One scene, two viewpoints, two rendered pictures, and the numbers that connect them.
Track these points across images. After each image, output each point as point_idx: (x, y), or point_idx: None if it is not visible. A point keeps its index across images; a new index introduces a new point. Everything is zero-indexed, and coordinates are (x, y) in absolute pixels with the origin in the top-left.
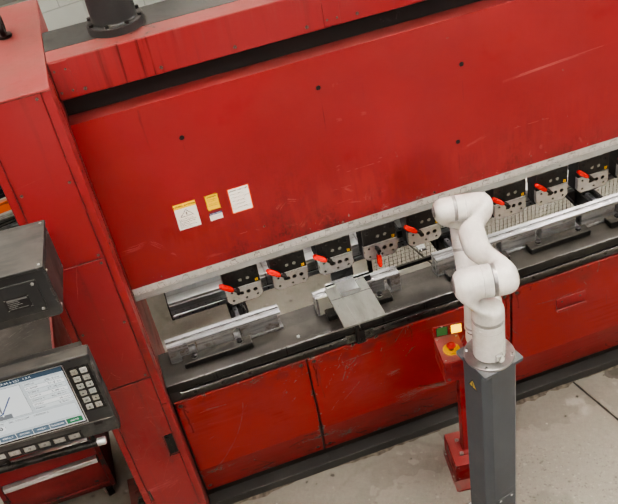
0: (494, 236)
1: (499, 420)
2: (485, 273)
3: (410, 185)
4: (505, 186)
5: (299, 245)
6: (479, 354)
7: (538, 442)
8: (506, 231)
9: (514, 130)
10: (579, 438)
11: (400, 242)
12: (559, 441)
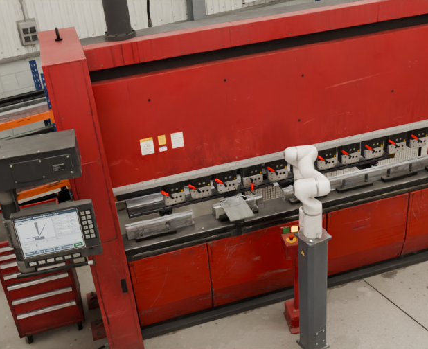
0: None
1: (317, 276)
2: (311, 181)
3: (271, 143)
4: (325, 150)
5: (207, 172)
6: (307, 233)
7: (341, 309)
8: None
9: (330, 117)
10: (365, 308)
11: (264, 184)
12: (353, 309)
